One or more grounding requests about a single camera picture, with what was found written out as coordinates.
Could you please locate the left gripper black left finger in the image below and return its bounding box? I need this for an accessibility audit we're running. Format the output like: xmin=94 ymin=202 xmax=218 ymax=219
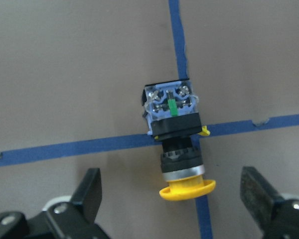
xmin=70 ymin=168 xmax=102 ymax=223

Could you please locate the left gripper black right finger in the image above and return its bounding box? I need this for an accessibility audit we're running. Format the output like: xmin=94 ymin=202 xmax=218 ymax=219
xmin=240 ymin=166 xmax=285 ymax=232

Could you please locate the yellow push button switch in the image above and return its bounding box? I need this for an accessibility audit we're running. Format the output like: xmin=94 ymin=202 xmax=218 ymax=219
xmin=142 ymin=79 xmax=216 ymax=201

